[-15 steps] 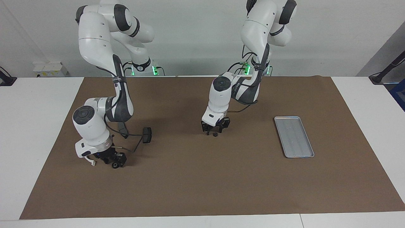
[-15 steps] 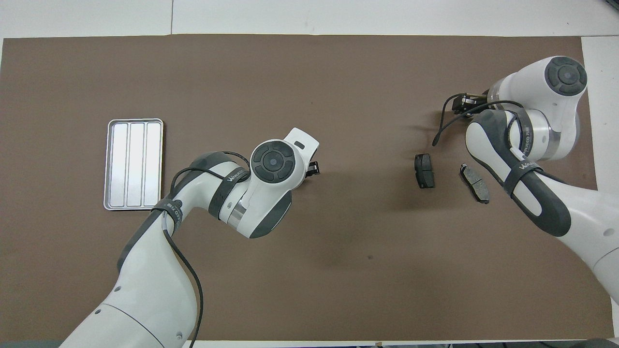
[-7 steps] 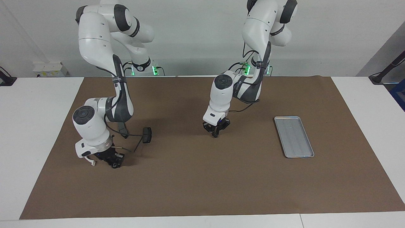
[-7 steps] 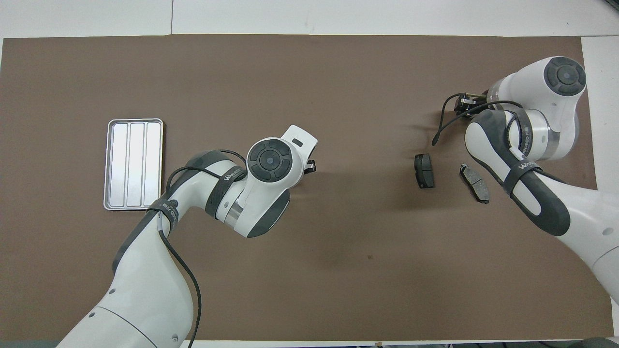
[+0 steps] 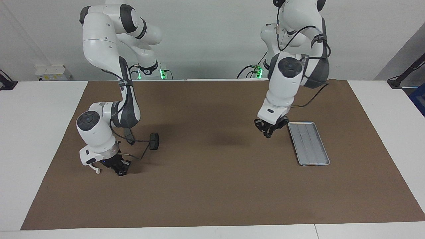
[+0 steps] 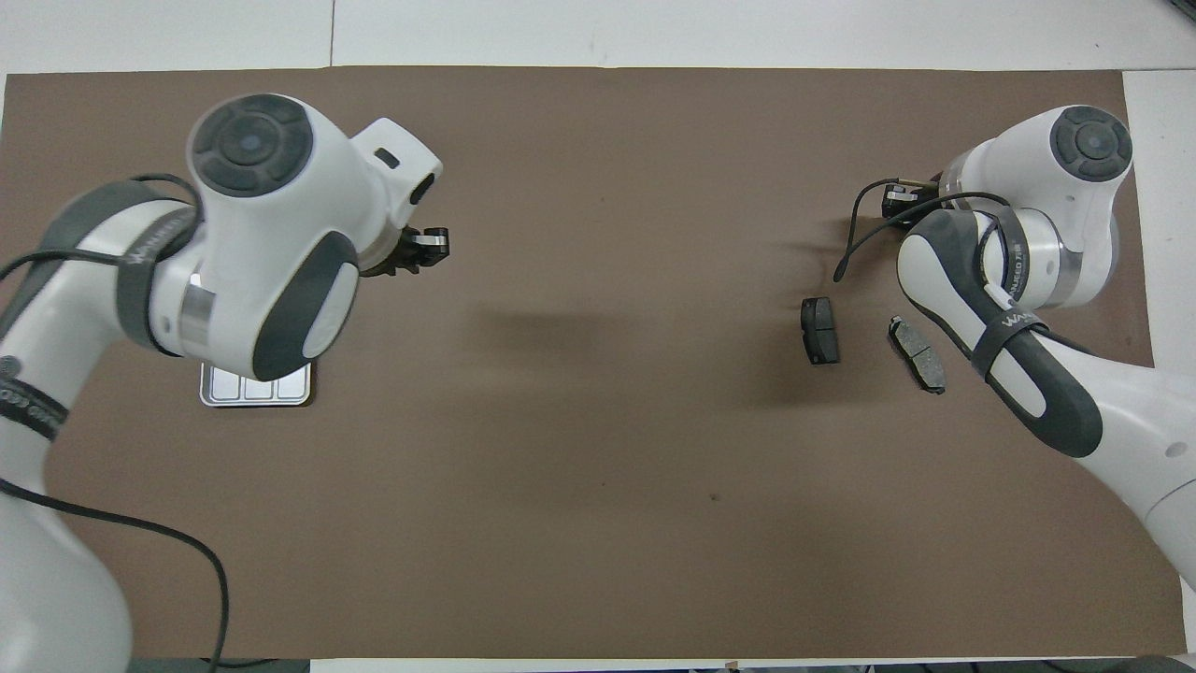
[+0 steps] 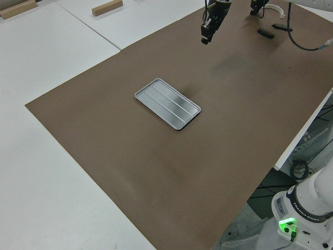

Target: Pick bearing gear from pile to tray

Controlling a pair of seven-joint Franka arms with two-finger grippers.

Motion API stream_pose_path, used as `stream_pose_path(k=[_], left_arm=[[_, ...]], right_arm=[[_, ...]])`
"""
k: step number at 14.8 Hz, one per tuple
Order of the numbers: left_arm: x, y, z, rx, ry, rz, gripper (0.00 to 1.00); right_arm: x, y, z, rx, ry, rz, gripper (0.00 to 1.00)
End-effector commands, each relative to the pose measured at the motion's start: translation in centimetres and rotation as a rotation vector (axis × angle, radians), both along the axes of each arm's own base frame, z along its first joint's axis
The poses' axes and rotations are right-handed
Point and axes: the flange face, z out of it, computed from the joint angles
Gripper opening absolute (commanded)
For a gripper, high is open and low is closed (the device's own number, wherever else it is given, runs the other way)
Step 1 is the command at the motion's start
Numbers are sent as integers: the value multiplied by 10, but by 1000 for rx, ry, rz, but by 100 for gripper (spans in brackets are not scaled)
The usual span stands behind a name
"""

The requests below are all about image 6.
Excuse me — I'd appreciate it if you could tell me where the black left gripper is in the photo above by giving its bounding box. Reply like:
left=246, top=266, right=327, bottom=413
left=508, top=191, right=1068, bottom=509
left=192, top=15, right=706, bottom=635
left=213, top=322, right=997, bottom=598
left=360, top=226, right=451, bottom=279

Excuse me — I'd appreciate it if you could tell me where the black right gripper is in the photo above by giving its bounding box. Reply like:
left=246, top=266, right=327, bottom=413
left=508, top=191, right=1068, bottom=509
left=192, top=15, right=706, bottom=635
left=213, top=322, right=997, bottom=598
left=881, top=182, right=947, bottom=221

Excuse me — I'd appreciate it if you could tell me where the silver metal tray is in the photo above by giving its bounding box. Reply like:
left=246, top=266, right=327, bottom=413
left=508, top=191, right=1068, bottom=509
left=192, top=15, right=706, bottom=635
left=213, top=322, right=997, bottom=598
left=200, top=363, right=313, bottom=408

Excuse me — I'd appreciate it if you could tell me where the rectangular dark brake pad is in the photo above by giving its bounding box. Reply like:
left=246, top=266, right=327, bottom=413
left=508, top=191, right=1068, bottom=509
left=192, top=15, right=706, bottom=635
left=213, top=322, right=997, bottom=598
left=801, top=297, right=840, bottom=365

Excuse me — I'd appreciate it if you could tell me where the elongated dark brake pad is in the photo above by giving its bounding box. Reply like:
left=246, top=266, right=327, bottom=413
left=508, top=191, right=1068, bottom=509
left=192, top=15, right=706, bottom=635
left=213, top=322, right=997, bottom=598
left=888, top=316, right=947, bottom=395

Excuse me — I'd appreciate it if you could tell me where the brown table mat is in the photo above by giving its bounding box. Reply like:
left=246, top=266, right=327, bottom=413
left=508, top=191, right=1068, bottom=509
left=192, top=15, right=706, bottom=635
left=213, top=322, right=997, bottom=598
left=0, top=67, right=1188, bottom=660

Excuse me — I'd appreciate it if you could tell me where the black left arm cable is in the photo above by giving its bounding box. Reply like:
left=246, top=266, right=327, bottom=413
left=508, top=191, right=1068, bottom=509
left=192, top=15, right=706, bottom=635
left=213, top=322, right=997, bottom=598
left=0, top=173, right=231, bottom=673

